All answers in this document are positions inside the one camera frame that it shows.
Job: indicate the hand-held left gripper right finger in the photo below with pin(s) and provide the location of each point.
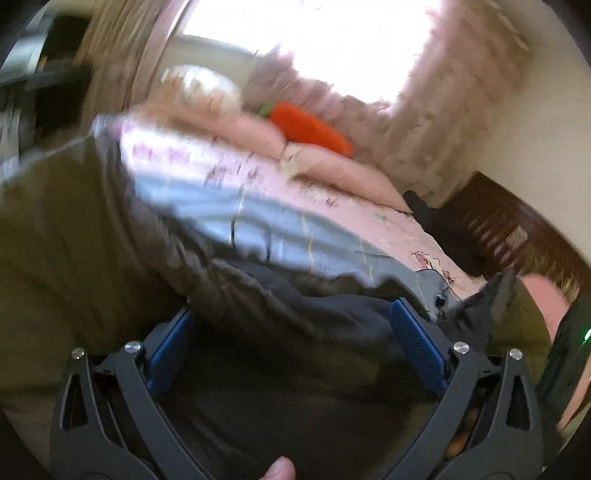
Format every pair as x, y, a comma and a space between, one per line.
418, 344

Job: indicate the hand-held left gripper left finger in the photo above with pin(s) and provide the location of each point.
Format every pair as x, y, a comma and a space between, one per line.
168, 355

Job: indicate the olive hooded puffer jacket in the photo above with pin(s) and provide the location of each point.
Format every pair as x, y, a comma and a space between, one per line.
69, 240

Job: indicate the person's left hand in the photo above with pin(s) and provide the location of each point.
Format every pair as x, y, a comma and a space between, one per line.
277, 470

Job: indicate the folded pink quilt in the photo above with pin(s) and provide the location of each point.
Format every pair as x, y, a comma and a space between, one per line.
545, 295

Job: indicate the black cloth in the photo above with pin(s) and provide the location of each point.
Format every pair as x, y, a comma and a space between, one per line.
443, 226

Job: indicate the dark wooden bench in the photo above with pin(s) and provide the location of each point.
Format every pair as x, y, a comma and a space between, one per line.
517, 230

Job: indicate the cartoon print bed sheet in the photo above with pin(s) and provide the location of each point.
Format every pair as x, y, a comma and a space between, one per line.
286, 226

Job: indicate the pink pillow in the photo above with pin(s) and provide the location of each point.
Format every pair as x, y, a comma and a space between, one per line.
341, 175
249, 131

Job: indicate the pink floral curtain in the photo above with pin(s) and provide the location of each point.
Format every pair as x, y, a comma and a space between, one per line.
443, 106
129, 50

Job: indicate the orange carrot plush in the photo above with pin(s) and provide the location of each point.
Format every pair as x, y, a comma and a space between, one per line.
309, 127

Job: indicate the white floral pillow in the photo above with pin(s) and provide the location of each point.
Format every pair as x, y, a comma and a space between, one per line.
203, 87

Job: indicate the black desk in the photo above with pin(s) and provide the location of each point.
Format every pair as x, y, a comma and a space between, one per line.
41, 83

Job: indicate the window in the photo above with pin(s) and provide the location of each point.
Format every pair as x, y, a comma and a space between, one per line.
323, 41

